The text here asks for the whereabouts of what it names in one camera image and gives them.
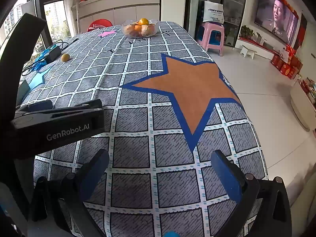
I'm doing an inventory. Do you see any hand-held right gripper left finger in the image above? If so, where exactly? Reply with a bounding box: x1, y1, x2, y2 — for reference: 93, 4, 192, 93
27, 148, 110, 237

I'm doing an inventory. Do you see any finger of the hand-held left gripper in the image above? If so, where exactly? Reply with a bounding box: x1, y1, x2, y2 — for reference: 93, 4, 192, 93
15, 99, 103, 120

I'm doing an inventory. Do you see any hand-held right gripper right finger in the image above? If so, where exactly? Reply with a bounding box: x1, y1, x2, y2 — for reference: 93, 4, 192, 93
211, 149, 293, 237

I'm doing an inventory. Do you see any white tray with green rim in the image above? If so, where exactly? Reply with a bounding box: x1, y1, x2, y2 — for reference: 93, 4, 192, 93
16, 80, 31, 106

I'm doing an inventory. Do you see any clear glass bowl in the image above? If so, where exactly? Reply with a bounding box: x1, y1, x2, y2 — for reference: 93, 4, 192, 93
122, 18, 159, 39

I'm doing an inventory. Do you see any black power adapter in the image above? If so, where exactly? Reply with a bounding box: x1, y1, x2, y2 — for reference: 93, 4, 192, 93
48, 46, 62, 63

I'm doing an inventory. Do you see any grey checked star tablecloth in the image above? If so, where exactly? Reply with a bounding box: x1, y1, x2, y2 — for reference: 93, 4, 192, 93
16, 21, 269, 237

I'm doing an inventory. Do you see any white round appliance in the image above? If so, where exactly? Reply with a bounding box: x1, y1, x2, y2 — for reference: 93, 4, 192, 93
289, 80, 316, 132

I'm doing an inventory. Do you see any white counter cabinet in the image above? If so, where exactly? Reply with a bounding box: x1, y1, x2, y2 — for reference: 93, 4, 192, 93
71, 0, 161, 34

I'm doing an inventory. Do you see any red gift box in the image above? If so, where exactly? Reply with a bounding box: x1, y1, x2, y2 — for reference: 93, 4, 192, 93
271, 54, 284, 70
280, 63, 300, 79

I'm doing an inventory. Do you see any small white step stool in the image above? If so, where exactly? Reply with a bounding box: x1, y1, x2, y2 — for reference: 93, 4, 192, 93
239, 45, 258, 60

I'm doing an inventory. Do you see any white television console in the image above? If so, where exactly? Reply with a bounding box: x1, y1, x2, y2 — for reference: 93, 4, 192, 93
238, 37, 282, 55

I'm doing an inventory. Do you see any red and white gift bag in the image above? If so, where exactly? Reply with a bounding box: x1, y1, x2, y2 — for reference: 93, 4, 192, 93
279, 45, 295, 63

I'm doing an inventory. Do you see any pink plastic stool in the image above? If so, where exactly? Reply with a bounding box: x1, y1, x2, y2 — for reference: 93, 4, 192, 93
197, 22, 226, 57

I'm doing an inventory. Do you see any potted green plant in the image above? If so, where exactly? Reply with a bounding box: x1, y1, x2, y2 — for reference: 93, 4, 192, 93
240, 25, 255, 40

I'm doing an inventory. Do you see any white shopping bag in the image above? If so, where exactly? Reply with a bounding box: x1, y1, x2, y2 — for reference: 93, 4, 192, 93
203, 1, 225, 24

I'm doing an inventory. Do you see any black cable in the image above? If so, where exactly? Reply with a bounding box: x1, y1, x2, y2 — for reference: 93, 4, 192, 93
22, 38, 79, 76

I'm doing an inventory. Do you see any wall television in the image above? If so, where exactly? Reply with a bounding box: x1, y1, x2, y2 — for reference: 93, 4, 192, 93
254, 0, 299, 46

